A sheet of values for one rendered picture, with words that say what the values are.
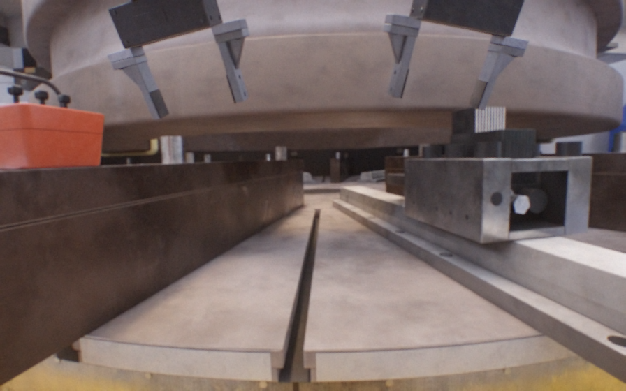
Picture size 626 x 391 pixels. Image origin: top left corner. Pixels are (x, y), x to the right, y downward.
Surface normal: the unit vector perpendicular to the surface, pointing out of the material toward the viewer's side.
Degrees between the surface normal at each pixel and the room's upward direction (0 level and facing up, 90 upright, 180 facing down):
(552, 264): 71
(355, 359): 90
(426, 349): 90
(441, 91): 90
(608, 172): 90
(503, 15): 114
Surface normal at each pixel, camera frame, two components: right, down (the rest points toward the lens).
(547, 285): -0.98, 0.05
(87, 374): -0.22, 0.12
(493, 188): 0.18, 0.11
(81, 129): 0.98, 0.11
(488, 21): 0.11, 0.50
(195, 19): -0.11, 0.50
